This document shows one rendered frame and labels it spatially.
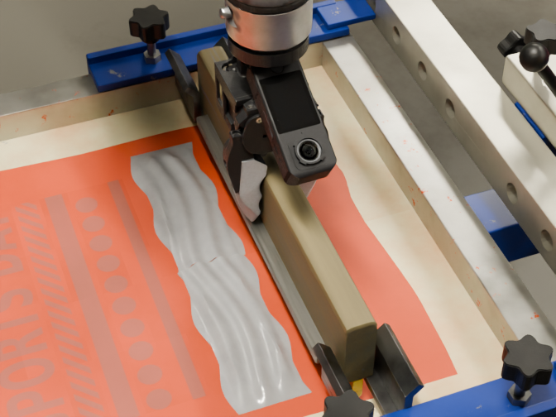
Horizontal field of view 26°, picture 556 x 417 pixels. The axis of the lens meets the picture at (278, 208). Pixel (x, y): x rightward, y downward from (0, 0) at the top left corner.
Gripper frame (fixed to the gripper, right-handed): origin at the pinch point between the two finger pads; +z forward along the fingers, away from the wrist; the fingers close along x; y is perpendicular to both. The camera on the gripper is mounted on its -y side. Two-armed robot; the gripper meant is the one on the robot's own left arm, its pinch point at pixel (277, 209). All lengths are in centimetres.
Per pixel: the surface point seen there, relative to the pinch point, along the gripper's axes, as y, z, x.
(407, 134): 7.3, 1.8, -17.5
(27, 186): 17.4, 5.3, 21.6
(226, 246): 1.6, 5.0, 4.9
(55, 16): 179, 101, -6
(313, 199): 5.0, 5.3, -5.9
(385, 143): 7.6, 2.6, -15.1
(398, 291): -9.7, 5.3, -8.9
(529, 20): 135, 101, -119
